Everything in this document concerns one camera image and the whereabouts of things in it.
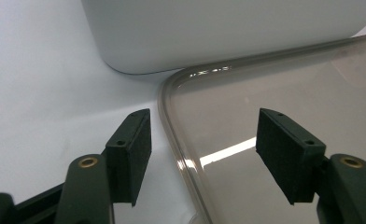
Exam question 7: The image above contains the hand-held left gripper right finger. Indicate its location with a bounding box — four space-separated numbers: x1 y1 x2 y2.
255 107 328 205

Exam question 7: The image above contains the transparent grey box lid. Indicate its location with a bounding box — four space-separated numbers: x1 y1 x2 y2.
157 33 366 224

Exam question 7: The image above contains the grey divided storage box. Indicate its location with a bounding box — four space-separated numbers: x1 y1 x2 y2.
81 0 366 75

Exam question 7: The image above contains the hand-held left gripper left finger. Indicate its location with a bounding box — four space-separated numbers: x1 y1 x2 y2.
105 107 153 208

